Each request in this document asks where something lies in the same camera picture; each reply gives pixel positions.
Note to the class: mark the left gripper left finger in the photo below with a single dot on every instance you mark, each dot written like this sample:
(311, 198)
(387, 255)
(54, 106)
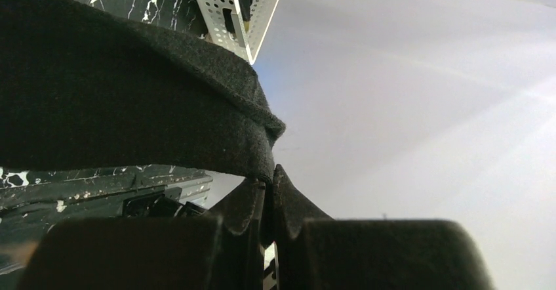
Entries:
(219, 249)

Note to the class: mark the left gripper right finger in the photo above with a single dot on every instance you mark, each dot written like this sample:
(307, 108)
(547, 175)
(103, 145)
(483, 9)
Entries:
(315, 251)

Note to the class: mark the black sock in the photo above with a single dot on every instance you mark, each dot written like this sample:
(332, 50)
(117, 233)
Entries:
(81, 88)

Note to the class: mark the white perforated laundry basket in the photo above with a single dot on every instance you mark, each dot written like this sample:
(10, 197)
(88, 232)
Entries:
(239, 26)

